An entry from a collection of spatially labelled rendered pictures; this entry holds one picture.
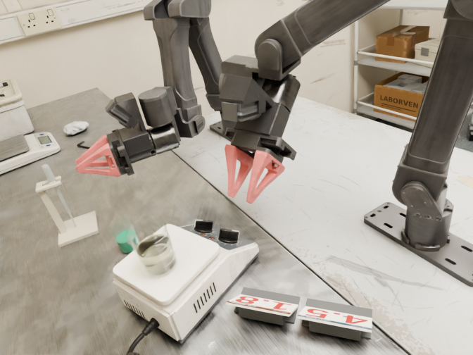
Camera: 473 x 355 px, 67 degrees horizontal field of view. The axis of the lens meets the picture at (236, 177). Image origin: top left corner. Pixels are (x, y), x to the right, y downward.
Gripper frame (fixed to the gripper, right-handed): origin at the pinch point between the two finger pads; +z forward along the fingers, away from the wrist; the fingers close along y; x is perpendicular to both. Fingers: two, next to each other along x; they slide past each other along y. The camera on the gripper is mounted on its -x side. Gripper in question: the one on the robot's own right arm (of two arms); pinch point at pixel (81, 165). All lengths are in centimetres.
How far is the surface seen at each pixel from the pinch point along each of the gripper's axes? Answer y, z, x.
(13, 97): -73, 21, 0
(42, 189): 1.5, 8.0, 1.6
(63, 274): 12.8, 9.0, 13.8
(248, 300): 37.4, -18.0, 11.6
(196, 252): 30.9, -13.6, 5.1
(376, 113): -121, -181, 87
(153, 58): -121, -37, 10
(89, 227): 1.9, 3.4, 13.1
